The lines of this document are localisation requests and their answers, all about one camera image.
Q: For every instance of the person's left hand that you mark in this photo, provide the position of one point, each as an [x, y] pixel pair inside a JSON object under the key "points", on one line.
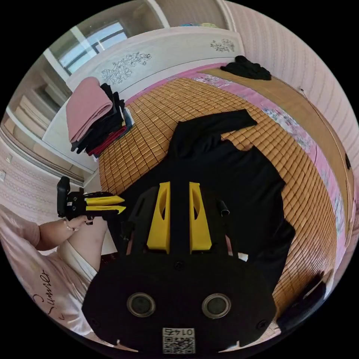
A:
{"points": [[75, 225]]}

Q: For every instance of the person's left forearm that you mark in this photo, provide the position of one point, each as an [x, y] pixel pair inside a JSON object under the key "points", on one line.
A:
{"points": [[52, 237]]}

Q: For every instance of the bunched black garment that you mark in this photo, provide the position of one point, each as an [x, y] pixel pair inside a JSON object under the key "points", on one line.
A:
{"points": [[248, 69]]}

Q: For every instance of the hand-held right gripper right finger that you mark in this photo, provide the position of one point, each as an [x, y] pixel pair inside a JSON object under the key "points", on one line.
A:
{"points": [[201, 224]]}

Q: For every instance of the bed with woven mat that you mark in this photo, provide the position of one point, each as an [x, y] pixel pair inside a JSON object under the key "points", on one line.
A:
{"points": [[304, 213]]}

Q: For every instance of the window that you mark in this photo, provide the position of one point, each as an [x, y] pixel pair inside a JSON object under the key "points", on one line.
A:
{"points": [[109, 37]]}

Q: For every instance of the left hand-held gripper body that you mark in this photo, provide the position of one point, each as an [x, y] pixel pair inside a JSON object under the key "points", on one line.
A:
{"points": [[77, 204]]}

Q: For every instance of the person's body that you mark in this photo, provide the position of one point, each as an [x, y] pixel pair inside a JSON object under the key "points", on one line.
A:
{"points": [[36, 280]]}

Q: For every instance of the white bedside cabinet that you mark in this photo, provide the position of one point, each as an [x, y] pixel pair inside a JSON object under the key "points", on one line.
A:
{"points": [[57, 140]]}

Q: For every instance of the black long sleeve shirt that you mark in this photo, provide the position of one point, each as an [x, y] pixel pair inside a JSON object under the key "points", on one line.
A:
{"points": [[232, 179]]}

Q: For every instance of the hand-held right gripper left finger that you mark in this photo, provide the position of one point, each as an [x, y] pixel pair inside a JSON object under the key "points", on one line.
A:
{"points": [[157, 221]]}

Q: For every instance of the pile of clothes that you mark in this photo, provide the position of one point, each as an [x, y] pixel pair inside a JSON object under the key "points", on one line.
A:
{"points": [[92, 120]]}

